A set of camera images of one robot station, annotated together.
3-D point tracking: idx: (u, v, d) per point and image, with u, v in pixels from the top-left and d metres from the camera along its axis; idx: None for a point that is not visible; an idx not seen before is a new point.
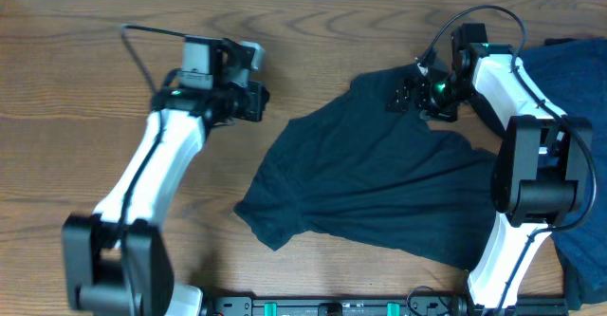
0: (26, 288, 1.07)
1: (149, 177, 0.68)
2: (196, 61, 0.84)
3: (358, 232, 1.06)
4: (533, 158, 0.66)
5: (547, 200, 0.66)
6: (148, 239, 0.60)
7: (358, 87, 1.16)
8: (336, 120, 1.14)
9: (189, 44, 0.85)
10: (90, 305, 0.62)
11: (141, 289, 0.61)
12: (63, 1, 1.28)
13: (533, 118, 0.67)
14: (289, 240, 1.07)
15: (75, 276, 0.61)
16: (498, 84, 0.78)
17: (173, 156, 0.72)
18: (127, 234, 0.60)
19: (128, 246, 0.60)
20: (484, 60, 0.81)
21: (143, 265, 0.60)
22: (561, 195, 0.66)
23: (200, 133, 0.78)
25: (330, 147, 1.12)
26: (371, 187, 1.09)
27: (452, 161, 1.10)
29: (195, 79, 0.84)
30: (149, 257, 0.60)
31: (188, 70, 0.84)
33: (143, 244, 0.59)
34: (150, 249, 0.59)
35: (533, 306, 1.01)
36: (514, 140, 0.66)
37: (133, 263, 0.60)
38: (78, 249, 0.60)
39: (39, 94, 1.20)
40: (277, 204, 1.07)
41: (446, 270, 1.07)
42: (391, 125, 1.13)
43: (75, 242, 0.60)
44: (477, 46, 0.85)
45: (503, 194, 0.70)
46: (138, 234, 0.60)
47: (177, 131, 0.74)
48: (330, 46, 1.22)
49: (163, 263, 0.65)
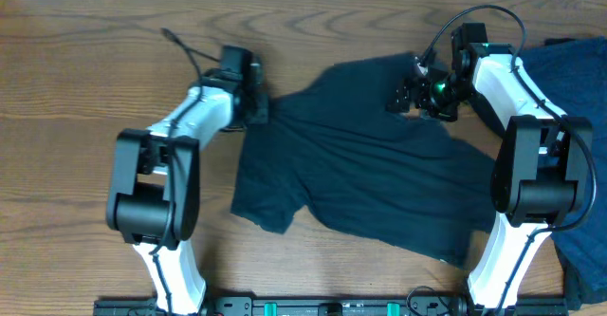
0: (25, 288, 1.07)
1: (191, 119, 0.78)
2: (231, 62, 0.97)
3: (358, 215, 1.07)
4: (532, 158, 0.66)
5: (548, 200, 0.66)
6: (192, 151, 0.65)
7: (327, 76, 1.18)
8: (318, 106, 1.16)
9: (228, 48, 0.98)
10: (126, 217, 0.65)
11: (179, 197, 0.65)
12: (64, 1, 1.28)
13: (533, 118, 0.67)
14: (292, 221, 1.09)
15: (119, 185, 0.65)
16: (498, 83, 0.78)
17: (209, 115, 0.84)
18: (174, 145, 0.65)
19: (173, 156, 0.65)
20: (484, 60, 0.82)
21: (184, 177, 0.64)
22: (561, 193, 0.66)
23: (228, 108, 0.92)
25: (317, 131, 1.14)
26: (366, 173, 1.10)
27: (434, 145, 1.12)
29: (229, 77, 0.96)
30: (192, 168, 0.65)
31: (223, 69, 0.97)
33: (188, 153, 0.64)
34: (193, 156, 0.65)
35: (535, 307, 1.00)
36: (514, 140, 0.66)
37: (175, 173, 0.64)
38: (127, 158, 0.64)
39: (40, 93, 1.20)
40: (269, 192, 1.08)
41: (447, 270, 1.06)
42: (372, 114, 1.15)
43: (126, 151, 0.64)
44: (477, 45, 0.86)
45: (504, 194, 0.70)
46: (183, 145, 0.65)
47: (215, 99, 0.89)
48: (330, 46, 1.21)
49: (197, 186, 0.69)
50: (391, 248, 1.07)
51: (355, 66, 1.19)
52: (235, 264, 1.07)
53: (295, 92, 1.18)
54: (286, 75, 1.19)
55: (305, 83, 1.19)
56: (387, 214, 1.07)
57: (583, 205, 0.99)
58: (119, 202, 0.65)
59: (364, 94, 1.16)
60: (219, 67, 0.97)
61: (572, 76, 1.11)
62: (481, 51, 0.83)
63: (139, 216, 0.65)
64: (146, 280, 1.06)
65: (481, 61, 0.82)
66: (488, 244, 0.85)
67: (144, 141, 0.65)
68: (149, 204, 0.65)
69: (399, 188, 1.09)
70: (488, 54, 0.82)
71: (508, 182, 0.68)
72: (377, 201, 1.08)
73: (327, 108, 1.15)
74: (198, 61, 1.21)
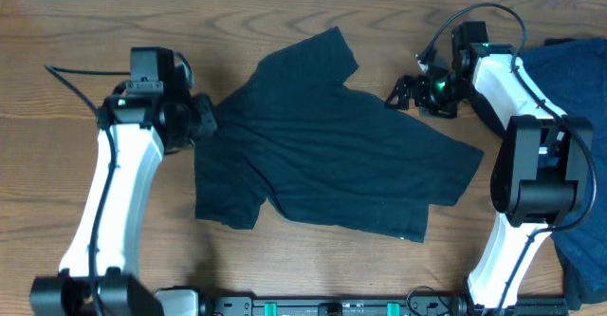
0: (25, 289, 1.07)
1: (113, 216, 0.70)
2: (144, 68, 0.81)
3: (322, 209, 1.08)
4: (532, 158, 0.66)
5: (548, 200, 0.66)
6: (125, 288, 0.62)
7: (266, 67, 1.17)
8: (270, 102, 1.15)
9: (136, 52, 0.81)
10: None
11: None
12: (63, 2, 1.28)
13: (534, 118, 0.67)
14: (260, 215, 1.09)
15: None
16: (498, 83, 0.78)
17: (136, 185, 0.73)
18: (103, 286, 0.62)
19: (103, 299, 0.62)
20: (484, 60, 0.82)
21: (125, 310, 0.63)
22: (561, 193, 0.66)
23: (156, 142, 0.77)
25: (272, 128, 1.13)
26: (332, 165, 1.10)
27: (385, 132, 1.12)
29: (145, 88, 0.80)
30: (127, 306, 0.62)
31: (136, 80, 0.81)
33: (119, 296, 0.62)
34: (125, 298, 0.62)
35: (534, 306, 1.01)
36: (515, 140, 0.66)
37: (113, 308, 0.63)
38: (52, 308, 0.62)
39: (40, 94, 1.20)
40: (229, 190, 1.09)
41: (447, 268, 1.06)
42: (323, 106, 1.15)
43: (51, 304, 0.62)
44: (476, 45, 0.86)
45: (504, 194, 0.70)
46: (114, 286, 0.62)
47: (136, 147, 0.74)
48: (306, 39, 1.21)
49: (146, 298, 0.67)
50: (390, 247, 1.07)
51: (340, 58, 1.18)
52: (234, 265, 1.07)
53: (243, 89, 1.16)
54: (255, 72, 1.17)
55: (252, 78, 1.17)
56: (350, 207, 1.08)
57: (583, 206, 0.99)
58: None
59: (311, 87, 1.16)
60: (131, 80, 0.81)
61: (571, 77, 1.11)
62: (481, 51, 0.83)
63: None
64: (146, 280, 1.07)
65: (481, 61, 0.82)
66: (487, 244, 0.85)
67: (66, 285, 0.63)
68: None
69: (362, 180, 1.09)
70: (488, 55, 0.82)
71: (509, 182, 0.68)
72: (340, 195, 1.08)
73: (280, 104, 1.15)
74: (198, 61, 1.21)
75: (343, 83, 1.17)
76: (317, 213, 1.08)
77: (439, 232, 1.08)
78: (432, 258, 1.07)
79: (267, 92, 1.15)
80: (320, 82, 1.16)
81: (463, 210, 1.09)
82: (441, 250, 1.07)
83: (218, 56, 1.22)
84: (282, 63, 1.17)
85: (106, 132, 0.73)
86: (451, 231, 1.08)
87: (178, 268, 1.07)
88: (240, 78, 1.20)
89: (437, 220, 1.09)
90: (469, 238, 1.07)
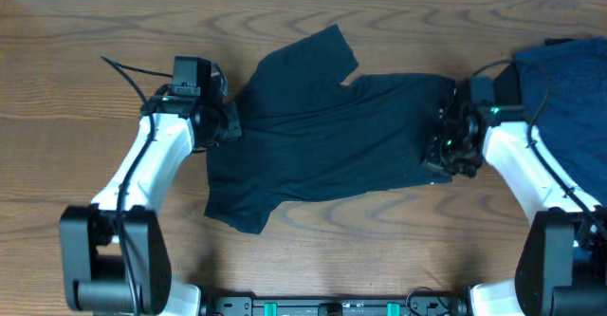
0: (26, 288, 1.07)
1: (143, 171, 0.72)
2: (186, 74, 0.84)
3: (343, 210, 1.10)
4: (566, 263, 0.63)
5: (583, 306, 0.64)
6: (146, 223, 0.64)
7: (266, 67, 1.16)
8: (272, 102, 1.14)
9: (178, 59, 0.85)
10: (91, 294, 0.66)
11: (140, 278, 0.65)
12: (63, 2, 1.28)
13: (563, 213, 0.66)
14: (266, 221, 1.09)
15: (71, 264, 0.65)
16: (514, 159, 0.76)
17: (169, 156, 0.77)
18: (126, 220, 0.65)
19: (125, 232, 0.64)
20: (494, 131, 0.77)
21: (144, 246, 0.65)
22: (601, 298, 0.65)
23: (190, 134, 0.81)
25: (280, 130, 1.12)
26: (338, 164, 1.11)
27: (387, 132, 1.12)
29: (185, 92, 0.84)
30: (146, 242, 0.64)
31: (176, 83, 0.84)
33: (140, 230, 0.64)
34: (146, 231, 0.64)
35: None
36: (544, 241, 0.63)
37: (130, 246, 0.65)
38: (75, 240, 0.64)
39: (38, 94, 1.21)
40: (244, 193, 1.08)
41: (447, 266, 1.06)
42: (323, 108, 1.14)
43: (72, 233, 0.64)
44: (481, 109, 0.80)
45: (531, 293, 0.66)
46: (137, 219, 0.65)
47: (174, 127, 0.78)
48: (304, 38, 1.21)
49: (160, 254, 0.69)
50: (390, 246, 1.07)
51: (338, 57, 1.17)
52: (236, 266, 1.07)
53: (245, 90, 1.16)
54: (254, 76, 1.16)
55: (252, 79, 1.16)
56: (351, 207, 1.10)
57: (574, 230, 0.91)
58: (79, 284, 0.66)
59: (311, 87, 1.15)
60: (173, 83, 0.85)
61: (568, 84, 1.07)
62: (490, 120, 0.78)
63: (105, 293, 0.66)
64: None
65: (491, 134, 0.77)
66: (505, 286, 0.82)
67: (92, 218, 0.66)
68: (110, 278, 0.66)
69: (361, 179, 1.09)
70: (501, 124, 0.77)
71: (536, 281, 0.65)
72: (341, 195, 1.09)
73: (283, 104, 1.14)
74: None
75: (341, 82, 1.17)
76: (328, 213, 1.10)
77: (439, 232, 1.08)
78: (432, 257, 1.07)
79: (267, 93, 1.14)
80: (317, 80, 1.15)
81: (463, 209, 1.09)
82: (440, 250, 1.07)
83: (217, 56, 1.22)
84: (280, 63, 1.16)
85: (147, 117, 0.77)
86: (450, 231, 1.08)
87: (178, 268, 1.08)
88: (240, 79, 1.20)
89: (437, 220, 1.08)
90: (469, 238, 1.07)
